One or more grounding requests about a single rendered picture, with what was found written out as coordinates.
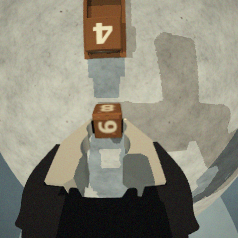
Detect brown wooden tray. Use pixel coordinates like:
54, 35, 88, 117
83, 0, 126, 59

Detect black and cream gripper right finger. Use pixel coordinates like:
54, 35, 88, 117
122, 118, 199, 235

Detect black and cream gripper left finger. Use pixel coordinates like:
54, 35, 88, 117
15, 119, 94, 229

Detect brown cube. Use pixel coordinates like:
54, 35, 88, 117
92, 103, 122, 138
84, 16, 122, 54

